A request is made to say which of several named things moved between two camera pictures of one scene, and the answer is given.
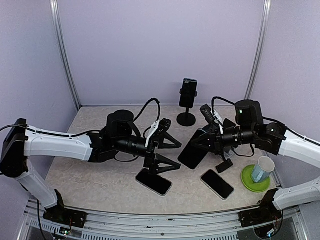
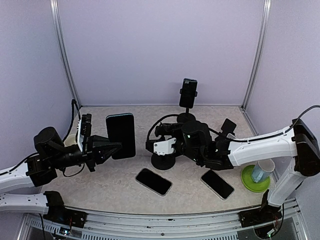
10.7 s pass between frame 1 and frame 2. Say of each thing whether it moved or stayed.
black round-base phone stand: stayed
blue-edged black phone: stayed
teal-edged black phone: moved
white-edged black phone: stayed
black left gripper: moved
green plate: stayed
